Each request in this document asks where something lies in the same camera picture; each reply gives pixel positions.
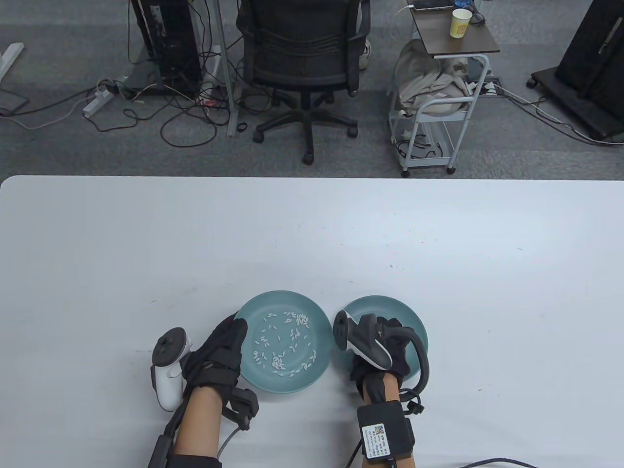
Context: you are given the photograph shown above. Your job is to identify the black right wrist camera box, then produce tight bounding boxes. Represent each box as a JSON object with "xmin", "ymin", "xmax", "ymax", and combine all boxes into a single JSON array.
[{"xmin": 357, "ymin": 402, "xmax": 416, "ymax": 460}]

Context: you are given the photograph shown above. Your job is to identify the grey metal desk leg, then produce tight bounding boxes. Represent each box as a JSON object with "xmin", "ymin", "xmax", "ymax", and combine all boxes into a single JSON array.
[{"xmin": 211, "ymin": 0, "xmax": 240, "ymax": 137}]

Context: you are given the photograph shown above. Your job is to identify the black mesh office chair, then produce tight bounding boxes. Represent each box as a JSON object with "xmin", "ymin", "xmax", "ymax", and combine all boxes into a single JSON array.
[{"xmin": 236, "ymin": 0, "xmax": 372, "ymax": 165}]

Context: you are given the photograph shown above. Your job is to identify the person's left hand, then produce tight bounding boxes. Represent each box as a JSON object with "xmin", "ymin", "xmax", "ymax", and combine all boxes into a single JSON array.
[{"xmin": 184, "ymin": 314, "xmax": 248, "ymax": 410}]

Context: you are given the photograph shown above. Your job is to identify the beige cloth bundle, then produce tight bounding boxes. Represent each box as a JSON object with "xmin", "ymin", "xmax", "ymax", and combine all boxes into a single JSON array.
[{"xmin": 392, "ymin": 39, "xmax": 476, "ymax": 117}]

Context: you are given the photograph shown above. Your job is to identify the black left wrist strap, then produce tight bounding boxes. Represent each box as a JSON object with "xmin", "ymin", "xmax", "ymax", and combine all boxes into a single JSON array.
[{"xmin": 171, "ymin": 454, "xmax": 222, "ymax": 468}]

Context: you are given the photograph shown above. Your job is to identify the person's right hand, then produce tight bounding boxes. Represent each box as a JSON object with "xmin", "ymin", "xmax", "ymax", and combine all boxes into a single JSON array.
[{"xmin": 349, "ymin": 316, "xmax": 413, "ymax": 390}]

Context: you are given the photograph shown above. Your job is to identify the black glove sensor module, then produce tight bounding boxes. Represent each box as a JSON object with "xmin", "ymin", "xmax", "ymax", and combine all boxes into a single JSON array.
[{"xmin": 223, "ymin": 388, "xmax": 259, "ymax": 430}]

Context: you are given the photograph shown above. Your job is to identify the teal ceramic plate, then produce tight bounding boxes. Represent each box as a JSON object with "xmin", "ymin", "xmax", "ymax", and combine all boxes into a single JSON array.
[
  {"xmin": 334, "ymin": 295, "xmax": 429, "ymax": 386},
  {"xmin": 235, "ymin": 291, "xmax": 334, "ymax": 394}
]

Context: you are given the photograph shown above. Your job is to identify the white and black left controller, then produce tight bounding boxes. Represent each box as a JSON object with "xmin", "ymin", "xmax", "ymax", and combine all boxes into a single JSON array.
[{"xmin": 150, "ymin": 328, "xmax": 192, "ymax": 411}]

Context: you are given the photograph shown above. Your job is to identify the person's right forearm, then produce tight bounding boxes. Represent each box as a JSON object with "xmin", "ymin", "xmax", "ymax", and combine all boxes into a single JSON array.
[{"xmin": 360, "ymin": 373, "xmax": 415, "ymax": 468}]

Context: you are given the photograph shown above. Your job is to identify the scattered white rice grains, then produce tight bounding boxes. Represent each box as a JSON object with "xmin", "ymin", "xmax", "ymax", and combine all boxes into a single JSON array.
[{"xmin": 253, "ymin": 312, "xmax": 317, "ymax": 377}]

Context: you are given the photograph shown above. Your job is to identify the grey left glove cable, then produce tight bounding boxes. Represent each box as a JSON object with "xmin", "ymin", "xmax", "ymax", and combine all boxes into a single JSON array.
[{"xmin": 218, "ymin": 429, "xmax": 239, "ymax": 459}]

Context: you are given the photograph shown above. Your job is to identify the yellow paper cup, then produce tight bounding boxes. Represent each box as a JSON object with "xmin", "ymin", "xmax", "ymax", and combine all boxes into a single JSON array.
[{"xmin": 449, "ymin": 9, "xmax": 473, "ymax": 39}]

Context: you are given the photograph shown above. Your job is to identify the black wheeled monitor stand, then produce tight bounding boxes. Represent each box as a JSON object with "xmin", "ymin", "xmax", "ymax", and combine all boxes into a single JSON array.
[{"xmin": 526, "ymin": 0, "xmax": 624, "ymax": 144}]

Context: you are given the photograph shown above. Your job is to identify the white desk foot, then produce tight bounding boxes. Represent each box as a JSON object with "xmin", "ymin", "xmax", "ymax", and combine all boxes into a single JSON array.
[{"xmin": 0, "ymin": 43, "xmax": 25, "ymax": 81}]

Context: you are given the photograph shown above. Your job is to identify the person's left forearm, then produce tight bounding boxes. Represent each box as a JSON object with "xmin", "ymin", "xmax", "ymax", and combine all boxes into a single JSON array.
[{"xmin": 175, "ymin": 388, "xmax": 226, "ymax": 458}]

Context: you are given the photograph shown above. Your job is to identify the tangle of black floor cables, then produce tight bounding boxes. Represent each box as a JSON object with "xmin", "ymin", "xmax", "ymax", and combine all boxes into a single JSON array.
[{"xmin": 93, "ymin": 63, "xmax": 259, "ymax": 148}]

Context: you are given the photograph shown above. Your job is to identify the white power strip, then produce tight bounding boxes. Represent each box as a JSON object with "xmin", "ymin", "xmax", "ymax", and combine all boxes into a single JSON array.
[{"xmin": 82, "ymin": 90, "xmax": 115, "ymax": 118}]

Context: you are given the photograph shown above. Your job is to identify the white floor cable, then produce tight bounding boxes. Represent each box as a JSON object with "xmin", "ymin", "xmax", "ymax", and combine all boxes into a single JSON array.
[{"xmin": 497, "ymin": 85, "xmax": 624, "ymax": 146}]

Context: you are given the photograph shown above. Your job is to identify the black computer tower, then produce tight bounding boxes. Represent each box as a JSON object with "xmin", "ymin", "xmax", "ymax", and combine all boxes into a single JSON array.
[{"xmin": 131, "ymin": 0, "xmax": 204, "ymax": 93}]

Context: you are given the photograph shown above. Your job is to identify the white cart with brown top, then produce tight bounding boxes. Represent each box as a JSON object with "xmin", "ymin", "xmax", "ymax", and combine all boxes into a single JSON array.
[{"xmin": 389, "ymin": 0, "xmax": 501, "ymax": 177}]

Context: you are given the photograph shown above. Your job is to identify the black camera cable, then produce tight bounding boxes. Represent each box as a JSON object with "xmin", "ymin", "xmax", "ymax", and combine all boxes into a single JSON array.
[{"xmin": 463, "ymin": 458, "xmax": 537, "ymax": 468}]

